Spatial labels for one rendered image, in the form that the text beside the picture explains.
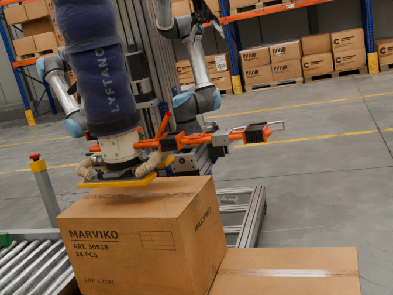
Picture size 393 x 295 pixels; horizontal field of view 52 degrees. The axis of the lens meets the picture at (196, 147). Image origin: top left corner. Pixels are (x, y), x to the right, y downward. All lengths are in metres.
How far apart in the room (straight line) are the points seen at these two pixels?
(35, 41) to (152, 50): 8.48
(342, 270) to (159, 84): 1.37
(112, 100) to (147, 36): 0.78
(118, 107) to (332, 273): 1.10
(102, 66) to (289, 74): 7.27
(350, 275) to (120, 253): 0.94
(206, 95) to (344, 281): 1.11
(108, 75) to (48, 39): 8.87
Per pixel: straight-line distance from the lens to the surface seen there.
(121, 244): 1.75
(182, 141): 1.61
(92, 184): 1.76
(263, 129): 1.50
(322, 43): 9.17
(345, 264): 1.87
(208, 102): 2.17
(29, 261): 2.58
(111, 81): 1.64
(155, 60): 2.35
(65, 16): 1.65
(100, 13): 1.64
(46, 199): 2.82
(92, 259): 1.90
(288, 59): 8.67
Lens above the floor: 1.61
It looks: 17 degrees down
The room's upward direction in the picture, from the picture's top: 12 degrees counter-clockwise
